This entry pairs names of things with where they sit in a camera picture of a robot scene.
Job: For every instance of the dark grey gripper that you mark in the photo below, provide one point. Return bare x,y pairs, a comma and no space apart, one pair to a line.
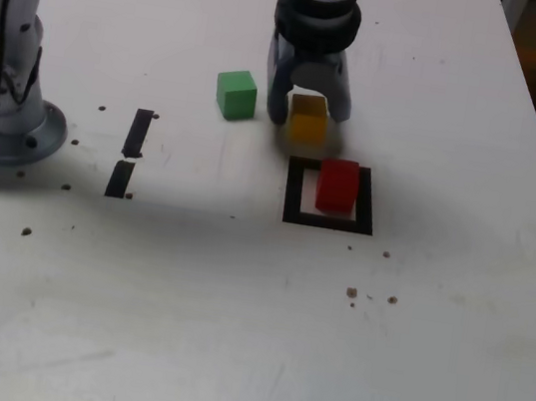
315,53

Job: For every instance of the yellow cube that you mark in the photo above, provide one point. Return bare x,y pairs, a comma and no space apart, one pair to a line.
309,126

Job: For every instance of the green cube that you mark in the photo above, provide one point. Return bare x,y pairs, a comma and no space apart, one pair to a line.
235,100

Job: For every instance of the red cube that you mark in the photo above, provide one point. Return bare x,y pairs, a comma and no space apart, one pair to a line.
335,190

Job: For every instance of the black tape square outline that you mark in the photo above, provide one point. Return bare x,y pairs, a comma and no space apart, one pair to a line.
294,194

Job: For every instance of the black tape strip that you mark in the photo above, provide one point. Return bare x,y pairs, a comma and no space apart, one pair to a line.
137,133

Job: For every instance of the grey metal post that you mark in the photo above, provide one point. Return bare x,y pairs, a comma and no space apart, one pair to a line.
513,10

